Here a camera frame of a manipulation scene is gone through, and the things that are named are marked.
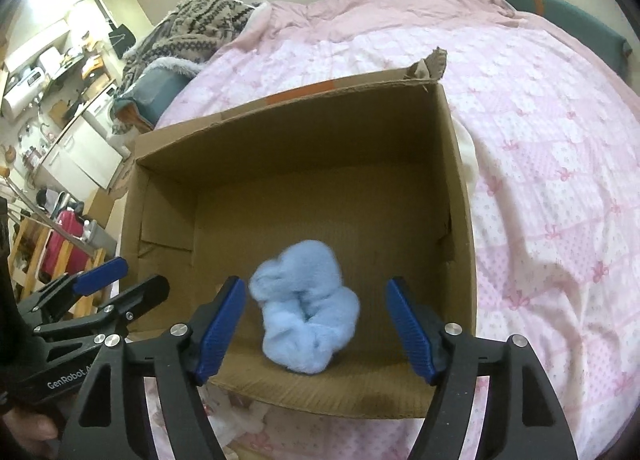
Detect white cloth beside box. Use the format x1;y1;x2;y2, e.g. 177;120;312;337
452;117;480;197

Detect wooden chair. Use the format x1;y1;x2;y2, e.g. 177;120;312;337
8;215;107;301

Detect light blue fluffy socks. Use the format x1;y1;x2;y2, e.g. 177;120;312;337
248;240;360;374

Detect teal headboard cushion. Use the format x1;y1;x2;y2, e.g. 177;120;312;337
506;0;632;80

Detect white kitchen cabinets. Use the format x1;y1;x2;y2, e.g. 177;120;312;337
37;84;126;192

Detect knitted patterned blanket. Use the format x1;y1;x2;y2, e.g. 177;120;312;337
112;0;264;137

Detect black hanging garment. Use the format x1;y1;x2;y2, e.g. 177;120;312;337
108;22;136;60

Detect red suitcase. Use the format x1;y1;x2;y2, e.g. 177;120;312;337
39;209;89;282

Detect person left hand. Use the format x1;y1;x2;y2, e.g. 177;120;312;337
1;408;58;459

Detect pink patterned bed quilt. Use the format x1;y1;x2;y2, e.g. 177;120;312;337
158;0;639;459

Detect white mesh sock bundle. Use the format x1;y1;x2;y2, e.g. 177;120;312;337
198;384;269;447

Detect brown cardboard box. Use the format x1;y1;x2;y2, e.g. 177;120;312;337
120;53;476;420

